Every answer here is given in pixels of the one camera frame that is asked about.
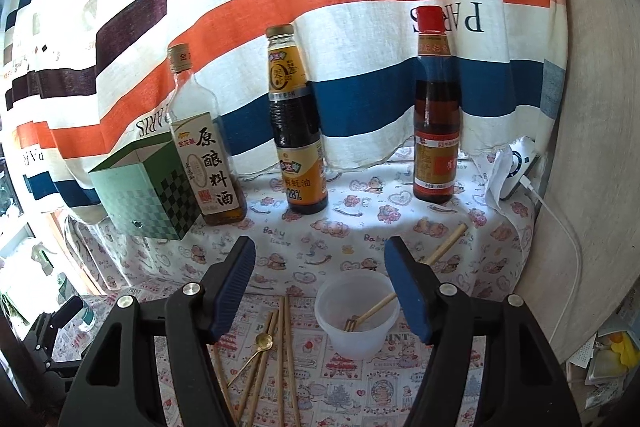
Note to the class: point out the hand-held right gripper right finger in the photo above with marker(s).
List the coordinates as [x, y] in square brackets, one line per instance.
[405, 287]

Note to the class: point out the yellow packet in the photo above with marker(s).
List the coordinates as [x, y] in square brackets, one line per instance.
[620, 352]

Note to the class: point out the white charging device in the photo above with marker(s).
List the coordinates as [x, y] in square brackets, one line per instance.
[517, 162]

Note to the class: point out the red patchwork-print tablecloth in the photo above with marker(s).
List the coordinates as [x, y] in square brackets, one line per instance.
[350, 387]

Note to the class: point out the red-capped brown oil bottle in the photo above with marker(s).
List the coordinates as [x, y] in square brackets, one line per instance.
[435, 157]

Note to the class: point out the dark sauce bottle yellow label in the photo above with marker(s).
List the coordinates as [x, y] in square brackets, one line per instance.
[300, 167]

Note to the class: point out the gold fork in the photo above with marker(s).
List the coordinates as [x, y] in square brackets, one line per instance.
[372, 309]

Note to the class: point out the gold spoon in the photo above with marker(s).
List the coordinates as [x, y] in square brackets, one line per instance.
[263, 340]

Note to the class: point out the beige wooden board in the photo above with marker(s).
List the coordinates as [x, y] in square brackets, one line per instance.
[590, 107]

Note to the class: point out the white bear-print cloth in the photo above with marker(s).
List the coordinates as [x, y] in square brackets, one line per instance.
[325, 232]

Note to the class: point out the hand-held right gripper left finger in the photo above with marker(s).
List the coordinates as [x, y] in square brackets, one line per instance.
[235, 287]

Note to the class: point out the clear cooking wine bottle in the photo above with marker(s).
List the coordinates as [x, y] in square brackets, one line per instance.
[210, 177]

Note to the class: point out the translucent plastic cup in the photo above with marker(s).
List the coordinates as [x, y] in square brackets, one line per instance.
[350, 342]

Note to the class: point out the green checkered box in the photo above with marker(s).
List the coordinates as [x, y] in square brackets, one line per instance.
[145, 202]

